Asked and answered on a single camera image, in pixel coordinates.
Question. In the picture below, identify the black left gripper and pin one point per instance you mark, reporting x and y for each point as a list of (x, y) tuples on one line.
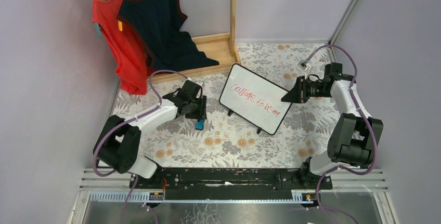
[(200, 107)]

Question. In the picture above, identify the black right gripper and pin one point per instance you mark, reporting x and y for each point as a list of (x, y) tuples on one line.
[(302, 89)]

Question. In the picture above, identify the blue whiteboard eraser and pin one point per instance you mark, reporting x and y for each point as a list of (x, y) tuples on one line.
[(199, 124)]

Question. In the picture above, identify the white whiteboard black frame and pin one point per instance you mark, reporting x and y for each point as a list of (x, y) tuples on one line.
[(255, 99)]

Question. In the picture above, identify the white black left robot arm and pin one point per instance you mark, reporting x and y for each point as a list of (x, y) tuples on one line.
[(119, 140)]

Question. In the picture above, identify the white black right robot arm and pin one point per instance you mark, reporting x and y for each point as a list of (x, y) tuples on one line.
[(354, 140)]

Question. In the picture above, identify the wooden clothes rack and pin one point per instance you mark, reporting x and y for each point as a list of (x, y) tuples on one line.
[(221, 47)]

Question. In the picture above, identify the red tank top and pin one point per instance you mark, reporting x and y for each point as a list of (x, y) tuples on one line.
[(124, 45)]

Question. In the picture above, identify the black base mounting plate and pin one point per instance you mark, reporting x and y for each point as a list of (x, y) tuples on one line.
[(232, 183)]

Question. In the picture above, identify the navy tank top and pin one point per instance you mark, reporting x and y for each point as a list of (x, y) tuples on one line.
[(158, 25)]

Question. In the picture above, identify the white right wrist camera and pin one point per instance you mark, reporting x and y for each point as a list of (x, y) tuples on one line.
[(304, 68)]

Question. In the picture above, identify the aluminium slotted rail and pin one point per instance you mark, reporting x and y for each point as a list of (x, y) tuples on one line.
[(117, 196)]

